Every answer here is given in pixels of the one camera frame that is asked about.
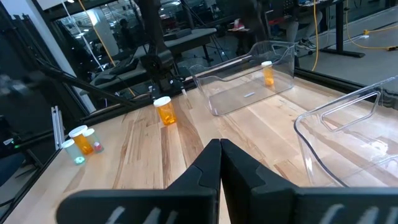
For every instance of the person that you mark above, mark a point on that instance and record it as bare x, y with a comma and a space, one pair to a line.
303, 28
126, 35

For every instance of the small orange pill bottle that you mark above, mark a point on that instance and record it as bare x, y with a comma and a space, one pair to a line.
267, 74

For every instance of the grey background table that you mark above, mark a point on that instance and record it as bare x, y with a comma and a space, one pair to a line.
189, 35

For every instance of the small clear pill bottle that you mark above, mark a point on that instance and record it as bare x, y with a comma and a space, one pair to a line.
74, 154
97, 145

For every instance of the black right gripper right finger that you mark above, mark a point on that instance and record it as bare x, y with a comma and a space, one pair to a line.
258, 202

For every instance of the silver aluminium bracket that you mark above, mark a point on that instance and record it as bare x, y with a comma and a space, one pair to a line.
57, 127

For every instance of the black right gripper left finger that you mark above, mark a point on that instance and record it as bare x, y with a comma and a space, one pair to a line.
192, 199

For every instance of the black desk leg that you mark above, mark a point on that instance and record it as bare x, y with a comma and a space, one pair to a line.
339, 31

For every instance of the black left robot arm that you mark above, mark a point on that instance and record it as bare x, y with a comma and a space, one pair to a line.
157, 62

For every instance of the clear plastic bin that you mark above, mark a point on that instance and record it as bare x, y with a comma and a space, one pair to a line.
236, 99
342, 149

